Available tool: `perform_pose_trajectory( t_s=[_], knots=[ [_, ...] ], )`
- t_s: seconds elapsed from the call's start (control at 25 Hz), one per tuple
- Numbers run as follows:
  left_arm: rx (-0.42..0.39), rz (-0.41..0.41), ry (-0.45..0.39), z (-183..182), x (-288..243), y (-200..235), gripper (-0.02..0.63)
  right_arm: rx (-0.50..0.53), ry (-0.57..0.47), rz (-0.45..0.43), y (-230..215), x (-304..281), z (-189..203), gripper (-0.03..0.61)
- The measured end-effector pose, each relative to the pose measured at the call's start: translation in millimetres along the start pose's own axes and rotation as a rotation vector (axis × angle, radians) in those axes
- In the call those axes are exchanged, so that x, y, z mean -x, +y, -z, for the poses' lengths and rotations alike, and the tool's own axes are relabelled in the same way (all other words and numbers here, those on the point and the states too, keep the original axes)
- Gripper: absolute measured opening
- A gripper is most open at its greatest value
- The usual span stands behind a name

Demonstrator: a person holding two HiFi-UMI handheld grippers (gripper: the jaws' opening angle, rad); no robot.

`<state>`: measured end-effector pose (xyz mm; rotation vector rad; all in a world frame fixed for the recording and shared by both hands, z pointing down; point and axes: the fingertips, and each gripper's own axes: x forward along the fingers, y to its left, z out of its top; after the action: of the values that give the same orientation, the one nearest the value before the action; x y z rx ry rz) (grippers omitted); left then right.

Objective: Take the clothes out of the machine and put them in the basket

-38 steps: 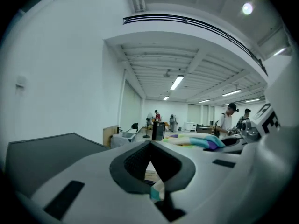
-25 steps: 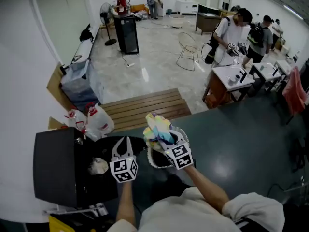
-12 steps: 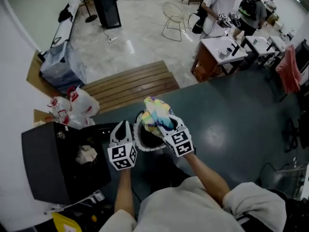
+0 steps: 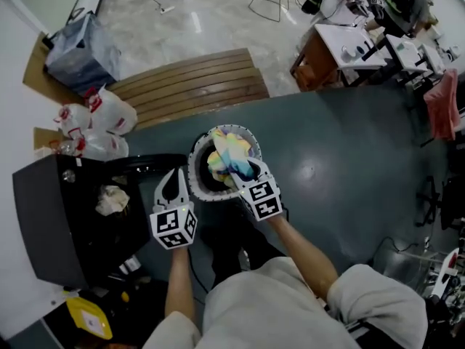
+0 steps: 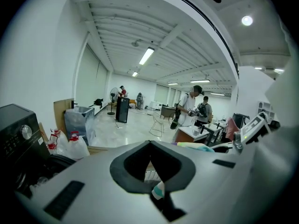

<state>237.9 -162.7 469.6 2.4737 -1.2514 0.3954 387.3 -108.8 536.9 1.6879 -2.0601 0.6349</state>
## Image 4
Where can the person's right forearm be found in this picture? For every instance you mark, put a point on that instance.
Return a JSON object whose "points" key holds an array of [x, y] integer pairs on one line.
{"points": [[309, 260]]}

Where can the wooden slat platform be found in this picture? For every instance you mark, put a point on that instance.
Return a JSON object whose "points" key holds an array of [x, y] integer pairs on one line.
{"points": [[189, 86]]}

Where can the white round laundry basket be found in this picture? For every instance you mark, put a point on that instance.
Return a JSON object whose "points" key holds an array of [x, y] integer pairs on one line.
{"points": [[196, 180]]}

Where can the person's black trousers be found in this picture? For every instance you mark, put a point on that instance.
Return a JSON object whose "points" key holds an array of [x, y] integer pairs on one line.
{"points": [[247, 249]]}

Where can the black washing machine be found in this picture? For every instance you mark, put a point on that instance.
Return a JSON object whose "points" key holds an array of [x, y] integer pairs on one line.
{"points": [[51, 213]]}

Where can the small yellow cap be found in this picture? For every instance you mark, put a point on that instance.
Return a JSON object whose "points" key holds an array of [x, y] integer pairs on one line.
{"points": [[125, 296]]}

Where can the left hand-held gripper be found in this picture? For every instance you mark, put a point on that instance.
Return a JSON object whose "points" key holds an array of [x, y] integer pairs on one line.
{"points": [[173, 225]]}

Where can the wooden desk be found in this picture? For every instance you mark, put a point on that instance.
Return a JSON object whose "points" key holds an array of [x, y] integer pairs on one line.
{"points": [[312, 64]]}

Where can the white sink board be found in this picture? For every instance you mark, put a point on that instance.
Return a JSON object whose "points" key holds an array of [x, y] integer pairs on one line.
{"points": [[345, 38]]}

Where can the black office chair base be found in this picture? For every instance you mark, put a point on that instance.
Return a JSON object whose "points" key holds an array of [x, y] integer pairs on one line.
{"points": [[432, 202]]}

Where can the multicoloured tie-dye clothes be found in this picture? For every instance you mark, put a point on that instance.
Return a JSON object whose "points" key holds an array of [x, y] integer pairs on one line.
{"points": [[232, 151]]}

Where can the person's grey sweatshirt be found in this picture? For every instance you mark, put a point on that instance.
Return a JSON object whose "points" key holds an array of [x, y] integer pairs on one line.
{"points": [[276, 311]]}

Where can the small white power strip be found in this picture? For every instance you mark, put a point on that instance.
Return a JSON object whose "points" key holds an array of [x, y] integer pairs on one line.
{"points": [[167, 10]]}

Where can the person's left forearm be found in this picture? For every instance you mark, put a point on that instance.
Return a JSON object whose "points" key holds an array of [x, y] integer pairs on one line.
{"points": [[179, 285]]}

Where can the cream white clothes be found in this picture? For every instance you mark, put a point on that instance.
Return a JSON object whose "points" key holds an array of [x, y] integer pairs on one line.
{"points": [[112, 198]]}

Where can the small cardboard sheet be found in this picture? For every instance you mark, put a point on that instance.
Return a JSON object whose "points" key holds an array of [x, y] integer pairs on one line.
{"points": [[41, 140]]}

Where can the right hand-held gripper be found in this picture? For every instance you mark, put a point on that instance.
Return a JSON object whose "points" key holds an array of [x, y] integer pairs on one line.
{"points": [[263, 200]]}

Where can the white tray board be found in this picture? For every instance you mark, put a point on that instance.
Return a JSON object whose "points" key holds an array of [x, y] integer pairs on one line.
{"points": [[407, 51]]}

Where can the large cardboard sheet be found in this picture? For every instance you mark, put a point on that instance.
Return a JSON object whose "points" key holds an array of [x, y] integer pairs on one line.
{"points": [[36, 75]]}

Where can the pink cloth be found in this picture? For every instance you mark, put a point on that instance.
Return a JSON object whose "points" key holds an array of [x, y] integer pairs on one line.
{"points": [[441, 104]]}

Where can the white mug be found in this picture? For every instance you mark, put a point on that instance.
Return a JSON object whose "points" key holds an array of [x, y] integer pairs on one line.
{"points": [[348, 54]]}

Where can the round black washer door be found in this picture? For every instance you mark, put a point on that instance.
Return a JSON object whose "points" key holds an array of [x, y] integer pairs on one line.
{"points": [[145, 162]]}

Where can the black bin yellow lid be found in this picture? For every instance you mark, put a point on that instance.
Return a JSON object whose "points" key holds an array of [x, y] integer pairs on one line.
{"points": [[89, 318]]}

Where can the clear water jug red cap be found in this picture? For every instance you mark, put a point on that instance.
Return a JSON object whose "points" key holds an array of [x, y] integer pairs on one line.
{"points": [[105, 145], [112, 113], [74, 120]]}

